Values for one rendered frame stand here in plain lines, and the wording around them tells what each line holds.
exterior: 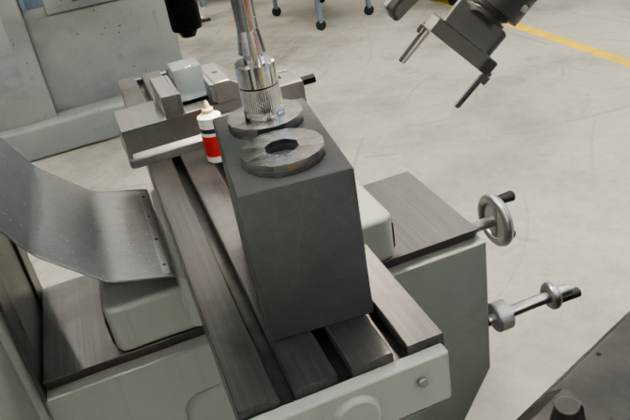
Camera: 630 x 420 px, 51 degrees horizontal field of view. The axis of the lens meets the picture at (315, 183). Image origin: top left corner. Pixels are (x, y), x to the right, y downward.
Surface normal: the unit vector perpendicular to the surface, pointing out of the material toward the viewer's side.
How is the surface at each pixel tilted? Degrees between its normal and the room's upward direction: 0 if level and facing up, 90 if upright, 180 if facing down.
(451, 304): 90
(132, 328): 90
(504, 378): 0
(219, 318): 0
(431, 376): 90
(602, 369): 0
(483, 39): 68
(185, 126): 90
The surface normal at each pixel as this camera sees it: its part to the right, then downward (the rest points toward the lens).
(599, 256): -0.15, -0.87
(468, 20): -0.28, 0.14
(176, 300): 0.35, 0.40
